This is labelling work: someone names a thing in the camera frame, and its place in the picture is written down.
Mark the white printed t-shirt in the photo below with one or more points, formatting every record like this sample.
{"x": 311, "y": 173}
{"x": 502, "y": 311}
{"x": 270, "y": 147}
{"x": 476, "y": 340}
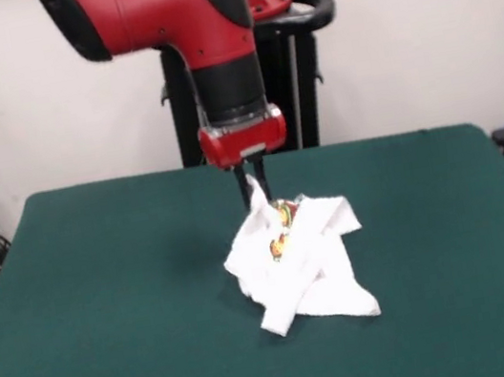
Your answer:
{"x": 325, "y": 278}

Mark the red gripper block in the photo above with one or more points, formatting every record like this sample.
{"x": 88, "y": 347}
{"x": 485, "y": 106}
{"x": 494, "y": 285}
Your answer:
{"x": 244, "y": 143}

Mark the dark green table cloth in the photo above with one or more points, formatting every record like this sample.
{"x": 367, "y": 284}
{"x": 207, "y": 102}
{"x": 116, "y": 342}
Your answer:
{"x": 109, "y": 319}

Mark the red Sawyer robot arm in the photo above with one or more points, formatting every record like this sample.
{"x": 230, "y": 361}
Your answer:
{"x": 154, "y": 11}

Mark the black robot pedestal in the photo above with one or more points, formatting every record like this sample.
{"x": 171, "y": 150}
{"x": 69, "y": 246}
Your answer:
{"x": 304, "y": 68}

